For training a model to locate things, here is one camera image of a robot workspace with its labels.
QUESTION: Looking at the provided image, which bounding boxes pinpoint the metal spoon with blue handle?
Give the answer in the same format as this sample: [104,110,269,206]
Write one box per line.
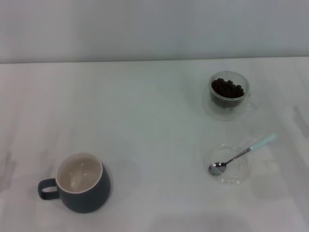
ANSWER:
[208,132,278,176]

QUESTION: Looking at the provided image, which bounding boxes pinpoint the dark blue-grey ceramic mug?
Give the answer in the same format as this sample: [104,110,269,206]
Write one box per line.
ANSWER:
[37,151,113,214]

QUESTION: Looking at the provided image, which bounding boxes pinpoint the coffee beans pile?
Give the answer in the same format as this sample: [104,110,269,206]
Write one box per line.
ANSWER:
[211,77,245,108]

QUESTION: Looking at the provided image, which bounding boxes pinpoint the clear glass saucer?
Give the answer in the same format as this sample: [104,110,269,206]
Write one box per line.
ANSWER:
[203,143,250,186]

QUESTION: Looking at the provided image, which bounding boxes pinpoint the clear double-wall glass cup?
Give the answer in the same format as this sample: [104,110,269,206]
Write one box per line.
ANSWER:
[202,71,263,121]

